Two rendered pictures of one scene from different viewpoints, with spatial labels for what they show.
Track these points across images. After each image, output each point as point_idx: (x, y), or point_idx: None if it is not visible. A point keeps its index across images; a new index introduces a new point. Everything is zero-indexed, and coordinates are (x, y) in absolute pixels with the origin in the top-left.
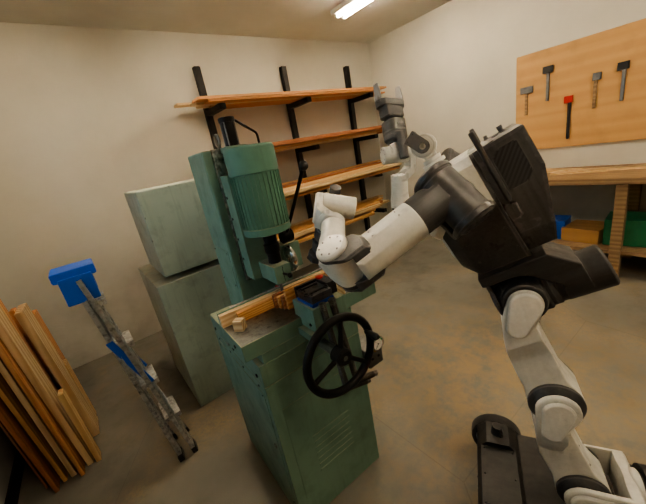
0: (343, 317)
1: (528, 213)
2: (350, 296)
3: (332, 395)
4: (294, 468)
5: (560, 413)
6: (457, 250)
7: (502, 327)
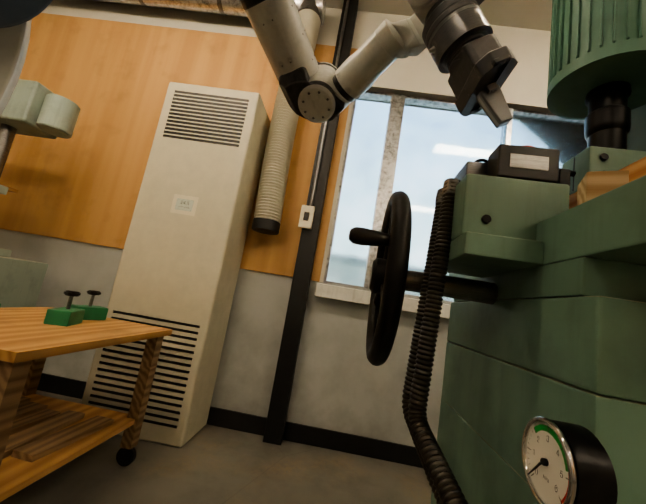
0: (390, 196)
1: None
2: (589, 215)
3: (366, 336)
4: None
5: None
6: None
7: (17, 80)
